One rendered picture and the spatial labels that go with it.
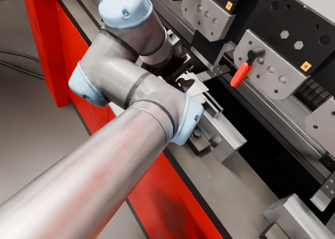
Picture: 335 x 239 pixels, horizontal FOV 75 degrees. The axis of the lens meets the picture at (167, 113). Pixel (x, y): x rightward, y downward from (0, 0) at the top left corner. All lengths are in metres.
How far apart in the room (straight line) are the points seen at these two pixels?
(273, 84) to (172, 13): 0.72
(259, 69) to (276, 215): 0.39
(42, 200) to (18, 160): 1.50
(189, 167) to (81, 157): 0.49
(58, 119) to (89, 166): 1.60
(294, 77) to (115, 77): 0.32
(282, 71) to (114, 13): 0.32
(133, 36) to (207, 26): 0.25
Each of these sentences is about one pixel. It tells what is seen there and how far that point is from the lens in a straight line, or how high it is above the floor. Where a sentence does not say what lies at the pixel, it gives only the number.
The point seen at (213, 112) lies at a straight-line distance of 0.66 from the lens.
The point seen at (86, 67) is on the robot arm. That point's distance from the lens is 0.36.
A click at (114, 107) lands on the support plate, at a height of 1.00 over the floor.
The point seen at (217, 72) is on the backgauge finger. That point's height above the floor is 1.00.
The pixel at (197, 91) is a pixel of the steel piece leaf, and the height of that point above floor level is 1.00.
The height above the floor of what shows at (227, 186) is 0.87.
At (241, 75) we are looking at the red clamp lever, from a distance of 0.48.
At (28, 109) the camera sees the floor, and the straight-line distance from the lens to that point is 1.90.
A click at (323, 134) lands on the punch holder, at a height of 1.19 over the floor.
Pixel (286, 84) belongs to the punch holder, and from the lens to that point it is 0.48.
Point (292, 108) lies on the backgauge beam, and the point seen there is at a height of 0.98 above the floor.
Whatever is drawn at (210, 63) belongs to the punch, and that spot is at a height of 1.09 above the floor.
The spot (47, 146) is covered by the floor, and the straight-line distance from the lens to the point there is 1.69.
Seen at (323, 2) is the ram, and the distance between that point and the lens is 0.44.
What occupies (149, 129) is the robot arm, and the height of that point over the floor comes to 1.24.
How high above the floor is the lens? 1.45
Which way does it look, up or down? 50 degrees down
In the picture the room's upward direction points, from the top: 22 degrees clockwise
